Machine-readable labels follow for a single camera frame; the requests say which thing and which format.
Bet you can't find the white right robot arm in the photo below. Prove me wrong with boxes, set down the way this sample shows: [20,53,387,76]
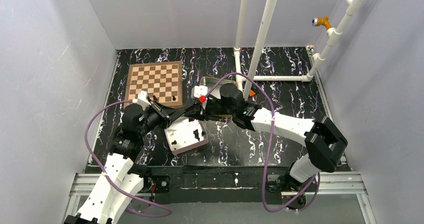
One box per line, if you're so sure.
[184,83,348,185]

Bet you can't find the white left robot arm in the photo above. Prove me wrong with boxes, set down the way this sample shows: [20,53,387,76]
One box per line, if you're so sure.
[64,98,185,224]

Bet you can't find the black chess bishop piece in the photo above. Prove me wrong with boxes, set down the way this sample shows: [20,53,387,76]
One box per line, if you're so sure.
[193,129,200,142]

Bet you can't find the wooden chess board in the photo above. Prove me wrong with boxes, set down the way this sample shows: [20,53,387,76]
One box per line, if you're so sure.
[125,61,183,108]

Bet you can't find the pink-rimmed silver tin tray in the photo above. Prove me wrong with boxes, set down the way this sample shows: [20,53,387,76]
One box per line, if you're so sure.
[164,116,209,155]

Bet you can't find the gold-rimmed tin tray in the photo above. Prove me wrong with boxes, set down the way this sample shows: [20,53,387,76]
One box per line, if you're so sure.
[199,76,237,98]

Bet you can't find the orange pipe clip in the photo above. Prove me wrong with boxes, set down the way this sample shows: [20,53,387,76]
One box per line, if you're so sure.
[311,16,332,30]

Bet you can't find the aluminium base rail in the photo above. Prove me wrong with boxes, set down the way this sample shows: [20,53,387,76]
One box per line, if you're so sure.
[62,172,377,224]

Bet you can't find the white PVC pipe frame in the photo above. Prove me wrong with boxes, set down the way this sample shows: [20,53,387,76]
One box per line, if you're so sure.
[248,0,365,82]

